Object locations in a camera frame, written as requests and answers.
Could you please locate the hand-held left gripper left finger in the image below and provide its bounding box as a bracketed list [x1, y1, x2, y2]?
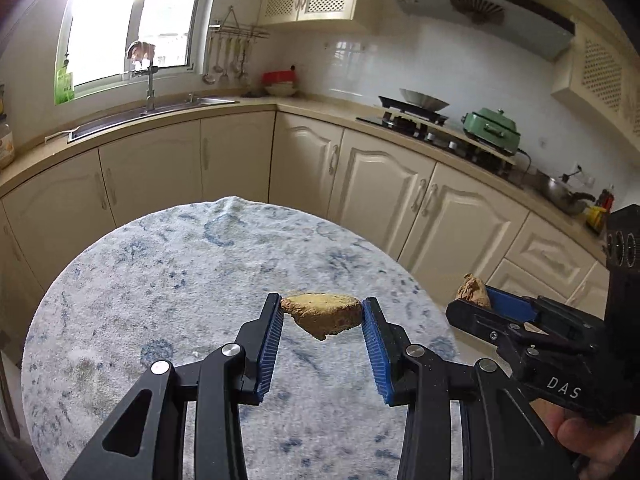
[62, 292, 286, 480]

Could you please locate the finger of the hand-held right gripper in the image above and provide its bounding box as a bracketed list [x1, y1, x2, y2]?
[445, 297, 546, 356]
[482, 285, 543, 323]

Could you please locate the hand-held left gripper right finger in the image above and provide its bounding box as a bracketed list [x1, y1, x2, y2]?
[361, 296, 577, 480]

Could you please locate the brown knobbly lump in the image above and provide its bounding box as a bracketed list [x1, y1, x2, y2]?
[456, 272, 493, 311]

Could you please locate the yellowish brown crust chunk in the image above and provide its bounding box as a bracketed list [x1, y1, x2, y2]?
[280, 291, 363, 342]

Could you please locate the person's right hand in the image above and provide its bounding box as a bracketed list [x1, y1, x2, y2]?
[545, 397, 640, 480]

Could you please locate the cream cabinet drawer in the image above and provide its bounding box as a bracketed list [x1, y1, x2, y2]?
[502, 212, 598, 281]
[485, 259, 553, 301]

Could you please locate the cream end base cabinet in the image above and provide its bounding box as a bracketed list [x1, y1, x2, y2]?
[565, 260, 613, 321]

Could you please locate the yellow and red container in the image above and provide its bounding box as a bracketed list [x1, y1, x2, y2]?
[585, 187, 616, 233]

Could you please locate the cream stove base cabinet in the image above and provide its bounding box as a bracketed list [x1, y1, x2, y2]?
[267, 110, 531, 281]

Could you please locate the black gas hob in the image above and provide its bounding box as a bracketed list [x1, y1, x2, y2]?
[356, 115, 526, 183]

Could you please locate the green electric cooker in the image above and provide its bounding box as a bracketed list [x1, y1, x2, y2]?
[461, 107, 523, 156]

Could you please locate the steel wok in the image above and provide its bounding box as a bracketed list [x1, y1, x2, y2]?
[399, 87, 451, 113]

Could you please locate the stainless steel double sink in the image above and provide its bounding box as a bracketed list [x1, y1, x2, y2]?
[67, 95, 241, 142]

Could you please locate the red pot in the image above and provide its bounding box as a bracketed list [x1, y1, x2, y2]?
[262, 66, 300, 87]

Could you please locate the hanging steel ladle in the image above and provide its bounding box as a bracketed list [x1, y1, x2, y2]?
[202, 35, 218, 86]

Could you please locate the green dish soap bottle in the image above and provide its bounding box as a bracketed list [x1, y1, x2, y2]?
[54, 57, 76, 106]

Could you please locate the clear plastic jar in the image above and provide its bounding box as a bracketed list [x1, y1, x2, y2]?
[0, 112, 16, 171]

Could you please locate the white framed window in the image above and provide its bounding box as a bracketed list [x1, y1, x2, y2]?
[55, 0, 223, 103]

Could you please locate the steel pot with handle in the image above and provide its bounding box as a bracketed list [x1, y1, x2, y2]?
[530, 170, 598, 216]

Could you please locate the black power cable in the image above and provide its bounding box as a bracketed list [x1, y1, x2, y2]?
[515, 147, 540, 177]

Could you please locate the steel wall utensil rack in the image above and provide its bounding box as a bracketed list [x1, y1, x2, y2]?
[207, 7, 271, 43]

